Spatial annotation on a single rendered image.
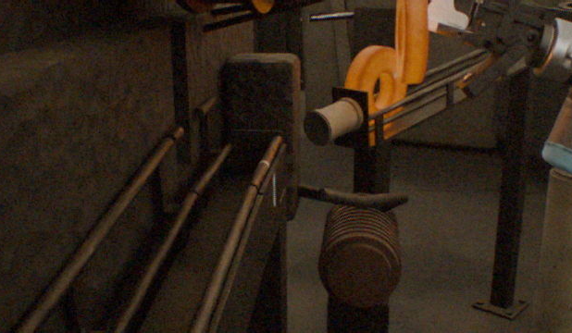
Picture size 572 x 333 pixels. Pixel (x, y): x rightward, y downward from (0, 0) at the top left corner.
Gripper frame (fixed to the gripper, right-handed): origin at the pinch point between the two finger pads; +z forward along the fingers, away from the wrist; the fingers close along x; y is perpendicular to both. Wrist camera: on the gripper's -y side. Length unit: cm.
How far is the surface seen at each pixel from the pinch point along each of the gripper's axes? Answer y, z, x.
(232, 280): -21, 12, 57
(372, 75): -11.5, 2.5, -11.5
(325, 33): -31, 18, -242
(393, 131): -20.7, -4.6, -15.4
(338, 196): -27.3, 3.0, 9.6
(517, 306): -69, -59, -68
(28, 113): -8, 26, 68
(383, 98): -15.8, -1.1, -17.7
